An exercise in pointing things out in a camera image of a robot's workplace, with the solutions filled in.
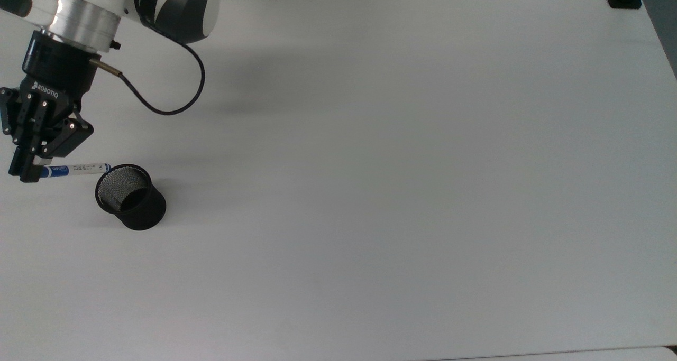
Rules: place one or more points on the blue and white marker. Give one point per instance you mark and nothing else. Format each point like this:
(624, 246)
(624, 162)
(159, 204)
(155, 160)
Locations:
(79, 168)

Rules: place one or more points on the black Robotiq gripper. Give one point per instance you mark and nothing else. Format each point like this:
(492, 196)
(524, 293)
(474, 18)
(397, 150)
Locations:
(58, 70)

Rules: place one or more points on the black mesh pen cup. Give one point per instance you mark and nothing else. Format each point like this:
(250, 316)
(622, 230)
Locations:
(143, 213)

